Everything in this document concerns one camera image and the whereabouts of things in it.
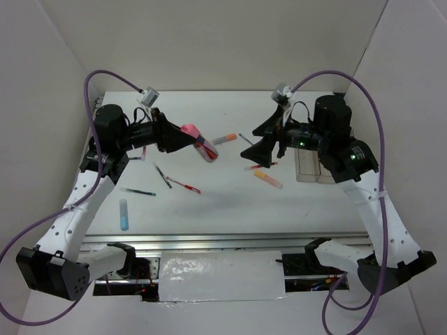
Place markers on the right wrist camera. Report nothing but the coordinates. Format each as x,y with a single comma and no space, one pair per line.
281,92

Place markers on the blue gel pen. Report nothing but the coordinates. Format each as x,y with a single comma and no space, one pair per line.
246,139

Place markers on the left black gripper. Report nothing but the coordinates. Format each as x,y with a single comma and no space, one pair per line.
169,137

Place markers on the clear container left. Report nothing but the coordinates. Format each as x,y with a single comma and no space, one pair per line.
307,166

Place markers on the red refill pen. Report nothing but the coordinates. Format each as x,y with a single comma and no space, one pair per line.
255,167

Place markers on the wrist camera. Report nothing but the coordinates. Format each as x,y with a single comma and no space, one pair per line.
281,92
149,96

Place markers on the aluminium frame rail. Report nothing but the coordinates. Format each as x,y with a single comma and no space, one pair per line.
201,242

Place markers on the red gel pen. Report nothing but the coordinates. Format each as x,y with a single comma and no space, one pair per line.
190,188

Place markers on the blue cap highlighter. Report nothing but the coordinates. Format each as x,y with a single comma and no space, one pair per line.
123,215

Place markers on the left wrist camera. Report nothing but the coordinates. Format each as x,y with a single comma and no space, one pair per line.
149,96

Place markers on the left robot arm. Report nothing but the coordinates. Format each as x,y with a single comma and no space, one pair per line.
54,265

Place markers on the green gel pen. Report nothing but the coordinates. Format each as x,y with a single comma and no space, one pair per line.
136,191

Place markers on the dark teal pen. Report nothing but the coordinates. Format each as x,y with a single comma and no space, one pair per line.
164,178

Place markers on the clear container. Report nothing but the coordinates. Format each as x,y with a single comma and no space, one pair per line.
307,166
325,177

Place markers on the clear container middle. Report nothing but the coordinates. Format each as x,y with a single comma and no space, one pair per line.
325,177

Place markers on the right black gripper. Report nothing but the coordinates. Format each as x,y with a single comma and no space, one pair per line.
261,151

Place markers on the pink cap highlighter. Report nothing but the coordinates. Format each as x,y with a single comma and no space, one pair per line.
206,150

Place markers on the orange cap highlighter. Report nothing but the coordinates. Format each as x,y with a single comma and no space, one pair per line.
224,139

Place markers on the yellow cap highlighter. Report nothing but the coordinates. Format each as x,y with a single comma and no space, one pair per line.
263,176

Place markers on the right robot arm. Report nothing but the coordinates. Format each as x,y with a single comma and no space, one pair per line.
394,257

